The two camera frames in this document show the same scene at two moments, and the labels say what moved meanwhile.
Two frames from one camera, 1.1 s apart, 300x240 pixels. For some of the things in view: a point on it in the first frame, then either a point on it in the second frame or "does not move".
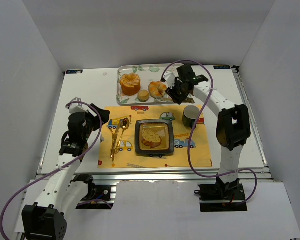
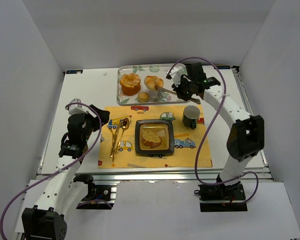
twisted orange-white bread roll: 157,89 -> 151,81
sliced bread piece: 151,139 does not move
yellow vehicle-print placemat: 117,145 does not move
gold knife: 116,135 does not move
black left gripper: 97,117 does not move
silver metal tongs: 187,100 -> 196,101
